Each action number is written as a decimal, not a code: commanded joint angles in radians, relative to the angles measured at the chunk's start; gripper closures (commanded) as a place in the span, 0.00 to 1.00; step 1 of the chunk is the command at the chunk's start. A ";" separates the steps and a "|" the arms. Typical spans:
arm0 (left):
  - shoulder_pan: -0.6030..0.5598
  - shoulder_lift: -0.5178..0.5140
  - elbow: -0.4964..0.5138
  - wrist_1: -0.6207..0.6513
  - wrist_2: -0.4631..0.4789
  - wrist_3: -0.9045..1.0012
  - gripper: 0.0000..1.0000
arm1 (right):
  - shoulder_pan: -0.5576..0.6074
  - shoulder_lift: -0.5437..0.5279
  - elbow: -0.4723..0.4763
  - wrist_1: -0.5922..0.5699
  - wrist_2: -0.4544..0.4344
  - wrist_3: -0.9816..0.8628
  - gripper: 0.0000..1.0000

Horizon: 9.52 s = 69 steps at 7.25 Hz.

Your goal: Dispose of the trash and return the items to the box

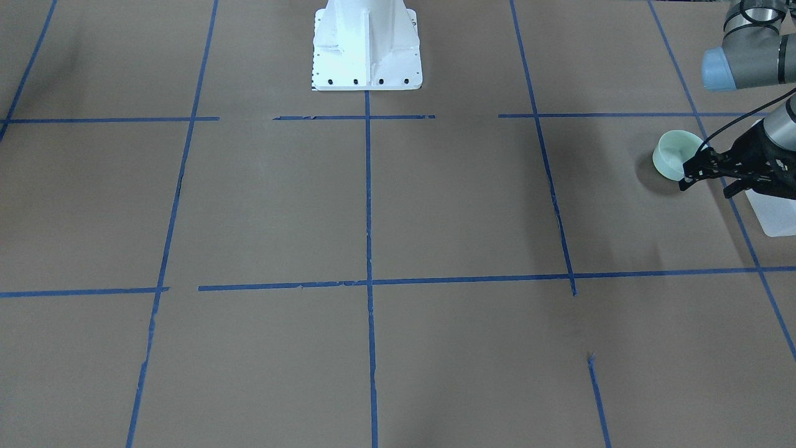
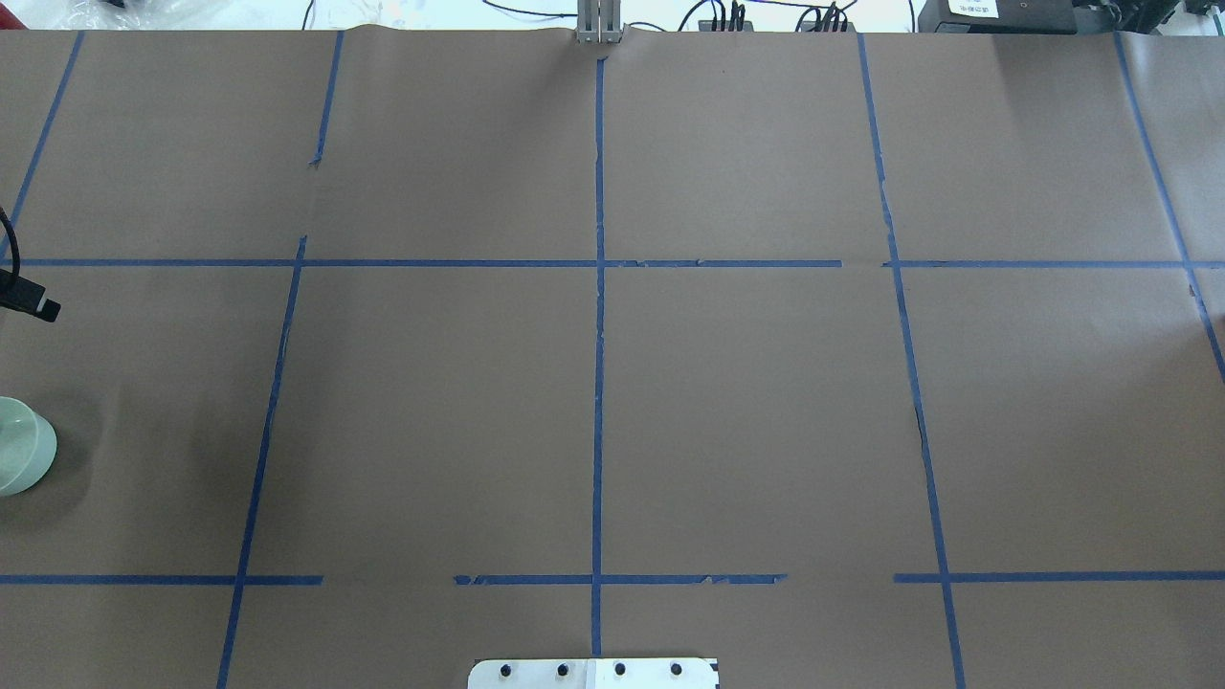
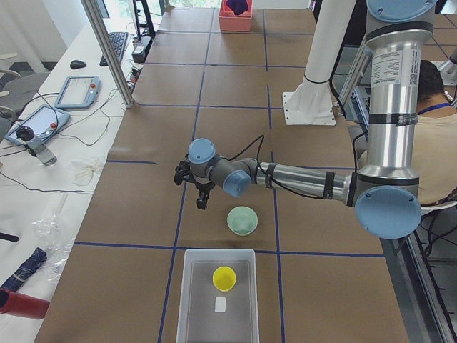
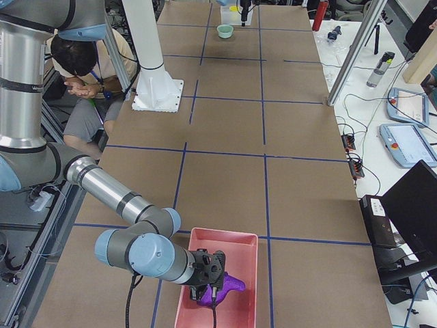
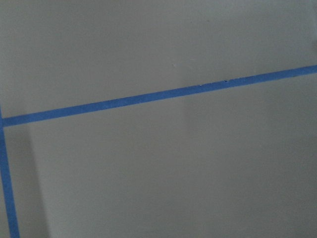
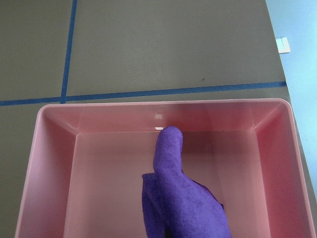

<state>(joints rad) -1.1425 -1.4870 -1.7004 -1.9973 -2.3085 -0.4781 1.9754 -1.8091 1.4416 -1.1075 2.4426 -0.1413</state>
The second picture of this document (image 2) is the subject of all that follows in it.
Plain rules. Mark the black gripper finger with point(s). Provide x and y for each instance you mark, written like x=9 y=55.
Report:
x=27 y=297

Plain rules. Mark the light green ceramic bowl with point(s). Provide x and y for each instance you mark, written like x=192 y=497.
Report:
x=28 y=447

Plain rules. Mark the black power adapter box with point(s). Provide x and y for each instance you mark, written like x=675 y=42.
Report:
x=1024 y=17

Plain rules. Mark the aluminium frame post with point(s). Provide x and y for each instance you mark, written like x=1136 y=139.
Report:
x=599 y=22

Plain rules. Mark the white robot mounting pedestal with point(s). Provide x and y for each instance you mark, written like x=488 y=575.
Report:
x=627 y=672

